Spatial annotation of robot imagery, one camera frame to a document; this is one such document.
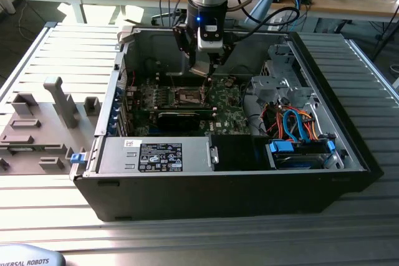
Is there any blue flat data cable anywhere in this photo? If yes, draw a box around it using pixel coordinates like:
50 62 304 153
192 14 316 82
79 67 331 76
281 108 309 144

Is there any silver metal drive cage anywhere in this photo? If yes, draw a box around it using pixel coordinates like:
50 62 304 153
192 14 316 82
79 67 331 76
251 43 316 108

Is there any silver CPU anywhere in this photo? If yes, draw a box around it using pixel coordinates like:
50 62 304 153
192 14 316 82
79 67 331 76
188 62 211 77

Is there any hard disk in blue carrier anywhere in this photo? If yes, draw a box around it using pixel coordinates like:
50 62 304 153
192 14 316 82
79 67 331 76
267 140 337 170

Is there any grey power supply unit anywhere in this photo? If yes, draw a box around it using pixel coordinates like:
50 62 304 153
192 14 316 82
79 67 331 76
96 136 216 174

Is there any grey parts rack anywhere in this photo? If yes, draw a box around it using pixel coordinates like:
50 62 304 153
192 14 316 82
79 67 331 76
0 75 103 177

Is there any pale blue teach pendant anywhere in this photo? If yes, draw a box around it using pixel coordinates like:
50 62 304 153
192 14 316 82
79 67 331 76
0 243 67 266

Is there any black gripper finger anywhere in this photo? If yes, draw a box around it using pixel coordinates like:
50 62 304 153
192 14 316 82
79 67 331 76
209 41 236 76
173 25 198 69

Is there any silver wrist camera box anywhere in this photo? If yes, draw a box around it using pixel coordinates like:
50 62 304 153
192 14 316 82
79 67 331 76
196 24 226 52

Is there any CPU socket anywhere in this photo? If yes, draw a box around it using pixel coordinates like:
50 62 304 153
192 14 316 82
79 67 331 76
173 86 208 107

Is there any orange power wire bundle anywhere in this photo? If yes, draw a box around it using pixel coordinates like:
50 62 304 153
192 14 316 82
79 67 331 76
261 103 319 141

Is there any green motherboard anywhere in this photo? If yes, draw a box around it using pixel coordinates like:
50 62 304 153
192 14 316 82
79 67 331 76
126 74 252 138

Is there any black and grey PC case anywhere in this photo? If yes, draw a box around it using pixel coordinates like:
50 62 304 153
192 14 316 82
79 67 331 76
69 24 385 223

